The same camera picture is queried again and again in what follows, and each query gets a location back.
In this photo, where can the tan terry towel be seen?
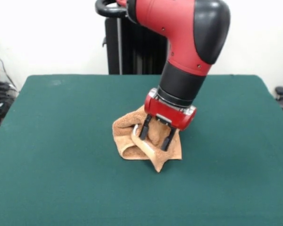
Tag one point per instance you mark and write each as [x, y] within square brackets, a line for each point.
[122, 124]

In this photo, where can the dark green table cloth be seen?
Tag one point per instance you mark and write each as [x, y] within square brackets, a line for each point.
[61, 188]

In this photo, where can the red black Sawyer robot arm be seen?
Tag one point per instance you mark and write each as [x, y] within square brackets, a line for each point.
[184, 47]

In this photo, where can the red robot base flange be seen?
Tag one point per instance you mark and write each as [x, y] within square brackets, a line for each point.
[121, 2]

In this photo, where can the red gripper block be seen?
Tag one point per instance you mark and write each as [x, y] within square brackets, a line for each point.
[169, 115]

